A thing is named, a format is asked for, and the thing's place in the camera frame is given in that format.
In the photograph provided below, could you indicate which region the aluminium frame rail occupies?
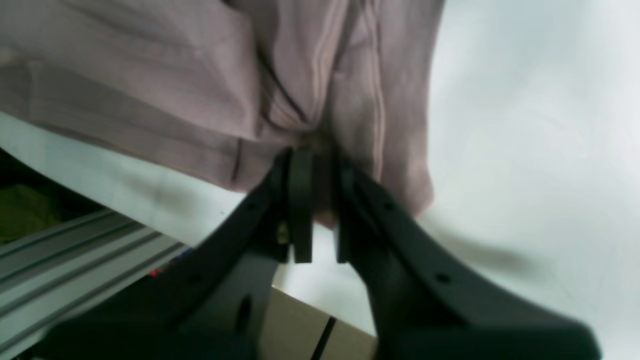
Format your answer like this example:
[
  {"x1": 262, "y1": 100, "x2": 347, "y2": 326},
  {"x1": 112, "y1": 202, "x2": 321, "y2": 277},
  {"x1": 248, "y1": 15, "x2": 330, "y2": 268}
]
[{"x1": 0, "y1": 209, "x2": 188, "y2": 360}]

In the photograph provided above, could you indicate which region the mauve brown T-shirt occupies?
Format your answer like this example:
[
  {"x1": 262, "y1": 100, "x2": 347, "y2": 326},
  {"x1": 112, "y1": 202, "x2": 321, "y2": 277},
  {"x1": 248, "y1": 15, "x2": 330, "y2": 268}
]
[{"x1": 0, "y1": 0, "x2": 445, "y2": 224}]

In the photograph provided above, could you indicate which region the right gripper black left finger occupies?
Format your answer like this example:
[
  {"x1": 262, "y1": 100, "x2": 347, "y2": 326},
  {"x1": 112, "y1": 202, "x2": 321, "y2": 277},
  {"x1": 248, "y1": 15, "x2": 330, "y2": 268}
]
[{"x1": 36, "y1": 149, "x2": 314, "y2": 360}]

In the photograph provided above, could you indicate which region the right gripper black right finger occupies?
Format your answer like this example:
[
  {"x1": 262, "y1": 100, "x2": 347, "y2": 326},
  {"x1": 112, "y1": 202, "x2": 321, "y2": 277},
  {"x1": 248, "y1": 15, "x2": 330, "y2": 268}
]
[{"x1": 333, "y1": 153, "x2": 601, "y2": 360}]

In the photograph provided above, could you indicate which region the cardboard box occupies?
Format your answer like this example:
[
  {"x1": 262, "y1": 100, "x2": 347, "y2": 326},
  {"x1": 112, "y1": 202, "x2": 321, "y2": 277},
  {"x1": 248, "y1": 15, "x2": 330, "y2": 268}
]
[{"x1": 258, "y1": 286, "x2": 378, "y2": 360}]

